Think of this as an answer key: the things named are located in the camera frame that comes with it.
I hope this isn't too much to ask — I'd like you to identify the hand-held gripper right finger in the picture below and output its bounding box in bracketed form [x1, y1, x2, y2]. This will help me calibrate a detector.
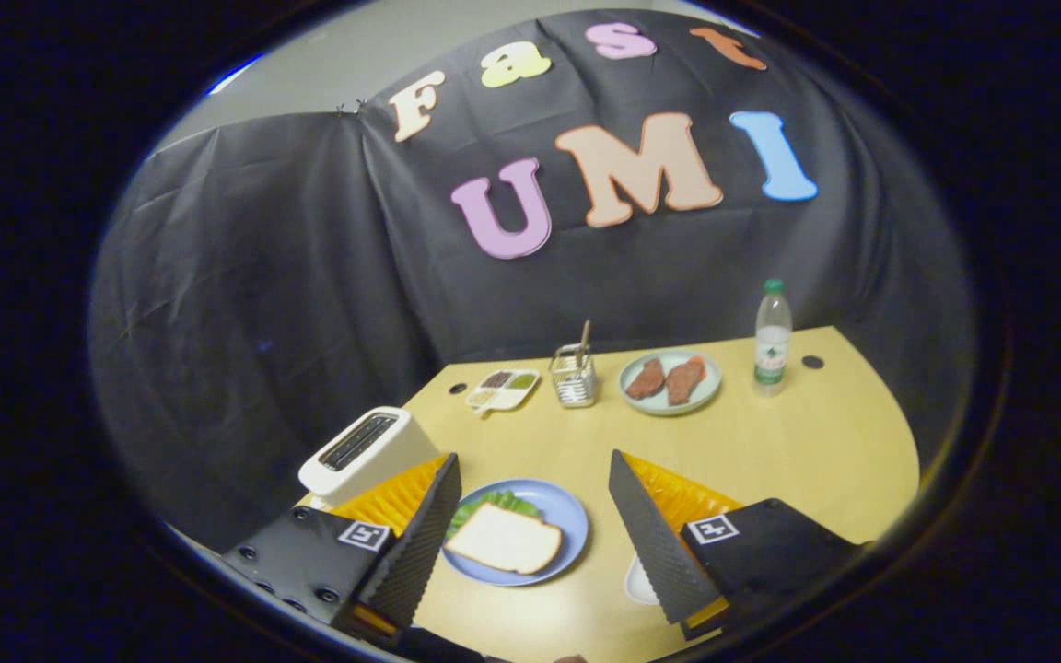
[609, 449, 868, 641]

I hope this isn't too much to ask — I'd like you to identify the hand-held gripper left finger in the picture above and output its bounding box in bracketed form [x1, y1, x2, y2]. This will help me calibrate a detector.
[222, 453, 462, 646]

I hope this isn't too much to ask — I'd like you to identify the plain bread slice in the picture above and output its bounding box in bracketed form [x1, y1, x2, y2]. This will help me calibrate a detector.
[444, 503, 564, 576]

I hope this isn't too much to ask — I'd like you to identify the green lettuce leaf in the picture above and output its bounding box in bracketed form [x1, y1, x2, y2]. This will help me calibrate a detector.
[448, 490, 541, 540]

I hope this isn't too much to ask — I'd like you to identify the white plate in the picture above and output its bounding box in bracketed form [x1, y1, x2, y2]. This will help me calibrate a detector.
[624, 551, 662, 607]

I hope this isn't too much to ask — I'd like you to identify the white toaster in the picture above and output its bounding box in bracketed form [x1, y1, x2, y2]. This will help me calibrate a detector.
[298, 406, 444, 509]

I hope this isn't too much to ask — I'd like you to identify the blue plate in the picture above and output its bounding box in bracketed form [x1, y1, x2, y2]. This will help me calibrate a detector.
[441, 478, 589, 587]

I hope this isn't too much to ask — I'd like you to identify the pale green plate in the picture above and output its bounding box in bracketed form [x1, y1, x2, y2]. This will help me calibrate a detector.
[618, 349, 723, 417]

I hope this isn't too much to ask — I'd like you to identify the brown meat patty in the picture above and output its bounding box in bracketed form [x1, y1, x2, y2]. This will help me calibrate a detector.
[666, 355, 707, 407]
[625, 358, 667, 401]

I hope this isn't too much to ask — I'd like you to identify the white divided condiment dish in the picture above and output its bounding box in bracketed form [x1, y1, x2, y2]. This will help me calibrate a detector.
[465, 369, 541, 415]

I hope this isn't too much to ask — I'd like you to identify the clear water bottle green label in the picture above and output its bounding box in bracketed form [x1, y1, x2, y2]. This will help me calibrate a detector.
[753, 279, 793, 397]

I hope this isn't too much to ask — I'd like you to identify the black backdrop cloth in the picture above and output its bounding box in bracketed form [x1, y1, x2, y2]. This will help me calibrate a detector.
[88, 9, 978, 553]

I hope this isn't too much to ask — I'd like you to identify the metal wire utensil holder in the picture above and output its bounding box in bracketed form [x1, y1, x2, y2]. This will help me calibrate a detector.
[549, 343, 598, 409]

